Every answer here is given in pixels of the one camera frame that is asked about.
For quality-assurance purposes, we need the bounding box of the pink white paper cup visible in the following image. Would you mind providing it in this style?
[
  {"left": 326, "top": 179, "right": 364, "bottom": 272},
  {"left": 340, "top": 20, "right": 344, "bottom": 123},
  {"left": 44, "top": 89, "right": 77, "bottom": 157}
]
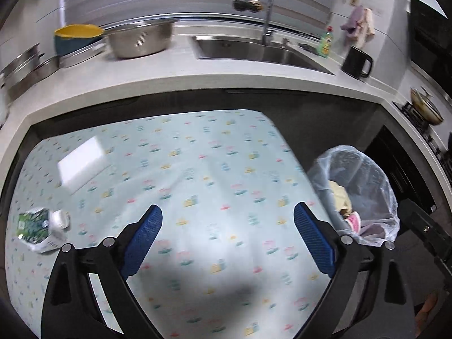
[{"left": 344, "top": 211, "right": 362, "bottom": 234}]

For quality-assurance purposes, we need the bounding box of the beige paper bag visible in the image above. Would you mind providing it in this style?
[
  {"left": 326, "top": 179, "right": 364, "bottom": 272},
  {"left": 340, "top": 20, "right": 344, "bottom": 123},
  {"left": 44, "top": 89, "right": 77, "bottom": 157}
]
[{"left": 329, "top": 181, "right": 353, "bottom": 217}]

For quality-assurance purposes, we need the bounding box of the stainless kitchen sink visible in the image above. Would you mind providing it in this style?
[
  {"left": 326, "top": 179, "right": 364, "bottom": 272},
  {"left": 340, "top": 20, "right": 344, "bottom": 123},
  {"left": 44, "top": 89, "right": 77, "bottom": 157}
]
[{"left": 191, "top": 35, "right": 333, "bottom": 74}]

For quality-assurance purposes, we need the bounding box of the gas stove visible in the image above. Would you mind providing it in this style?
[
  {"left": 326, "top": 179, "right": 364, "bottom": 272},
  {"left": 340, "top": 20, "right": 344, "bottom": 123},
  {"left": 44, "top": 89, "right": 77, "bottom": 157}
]
[{"left": 393, "top": 102, "right": 451, "bottom": 173}]

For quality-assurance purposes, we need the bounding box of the white sponge block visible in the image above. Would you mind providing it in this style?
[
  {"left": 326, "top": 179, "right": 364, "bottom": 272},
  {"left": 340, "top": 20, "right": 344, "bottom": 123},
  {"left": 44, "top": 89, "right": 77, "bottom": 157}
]
[{"left": 57, "top": 136, "right": 110, "bottom": 194}]

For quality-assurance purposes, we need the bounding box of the floral tablecloth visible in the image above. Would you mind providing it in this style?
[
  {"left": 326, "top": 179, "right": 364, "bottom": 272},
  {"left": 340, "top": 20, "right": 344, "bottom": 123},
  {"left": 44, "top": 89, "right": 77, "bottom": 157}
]
[{"left": 5, "top": 109, "right": 329, "bottom": 338}]

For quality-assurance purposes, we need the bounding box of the wok with glass lid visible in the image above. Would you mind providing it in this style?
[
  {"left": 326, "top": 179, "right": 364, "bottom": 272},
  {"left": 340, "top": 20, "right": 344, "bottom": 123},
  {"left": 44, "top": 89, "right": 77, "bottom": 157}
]
[{"left": 410, "top": 86, "right": 444, "bottom": 125}]

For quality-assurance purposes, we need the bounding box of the black electric kettle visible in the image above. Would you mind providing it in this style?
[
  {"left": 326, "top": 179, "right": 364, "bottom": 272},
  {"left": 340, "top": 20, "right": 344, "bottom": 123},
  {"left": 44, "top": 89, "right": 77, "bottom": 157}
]
[{"left": 341, "top": 47, "right": 374, "bottom": 80}]

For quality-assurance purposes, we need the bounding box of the green dish soap bottle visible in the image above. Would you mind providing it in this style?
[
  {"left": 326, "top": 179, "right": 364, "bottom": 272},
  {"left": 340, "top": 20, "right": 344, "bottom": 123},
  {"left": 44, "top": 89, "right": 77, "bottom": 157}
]
[{"left": 316, "top": 26, "right": 333, "bottom": 57}]

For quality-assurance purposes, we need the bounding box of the small steel bowl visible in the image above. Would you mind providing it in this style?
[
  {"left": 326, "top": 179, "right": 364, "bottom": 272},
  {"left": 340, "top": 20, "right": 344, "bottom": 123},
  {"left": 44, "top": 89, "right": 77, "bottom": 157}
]
[{"left": 34, "top": 56, "right": 60, "bottom": 82}]

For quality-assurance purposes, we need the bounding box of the hanging pink cloth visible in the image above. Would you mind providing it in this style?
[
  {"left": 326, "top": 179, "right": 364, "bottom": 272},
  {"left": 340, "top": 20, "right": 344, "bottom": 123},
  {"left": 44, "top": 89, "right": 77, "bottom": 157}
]
[{"left": 340, "top": 5, "right": 375, "bottom": 49}]

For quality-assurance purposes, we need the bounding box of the flat steel tray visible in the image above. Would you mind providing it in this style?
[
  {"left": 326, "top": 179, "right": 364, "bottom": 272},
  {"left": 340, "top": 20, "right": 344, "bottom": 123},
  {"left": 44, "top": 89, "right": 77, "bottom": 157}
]
[{"left": 59, "top": 38, "right": 107, "bottom": 68}]

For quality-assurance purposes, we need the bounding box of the steel steamer pot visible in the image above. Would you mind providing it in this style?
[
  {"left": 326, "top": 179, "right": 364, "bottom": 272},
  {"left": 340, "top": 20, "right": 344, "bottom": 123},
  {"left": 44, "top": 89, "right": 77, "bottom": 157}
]
[{"left": 1, "top": 44, "right": 42, "bottom": 96}]

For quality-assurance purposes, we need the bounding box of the steel colander bowl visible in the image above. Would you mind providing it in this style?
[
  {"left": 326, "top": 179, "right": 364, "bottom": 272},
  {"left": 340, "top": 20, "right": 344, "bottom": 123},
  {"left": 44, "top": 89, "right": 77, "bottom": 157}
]
[{"left": 105, "top": 18, "right": 178, "bottom": 60}]

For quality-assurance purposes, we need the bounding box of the yellow blue plastic basin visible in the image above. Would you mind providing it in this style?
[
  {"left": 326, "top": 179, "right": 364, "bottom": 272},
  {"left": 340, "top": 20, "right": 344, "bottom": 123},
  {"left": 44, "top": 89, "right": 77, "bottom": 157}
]
[{"left": 54, "top": 25, "right": 104, "bottom": 57}]

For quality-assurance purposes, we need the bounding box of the chrome faucet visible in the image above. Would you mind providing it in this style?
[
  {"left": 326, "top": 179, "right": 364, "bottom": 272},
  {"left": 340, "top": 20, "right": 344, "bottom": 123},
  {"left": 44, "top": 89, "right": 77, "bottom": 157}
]
[{"left": 232, "top": 0, "right": 276, "bottom": 47}]

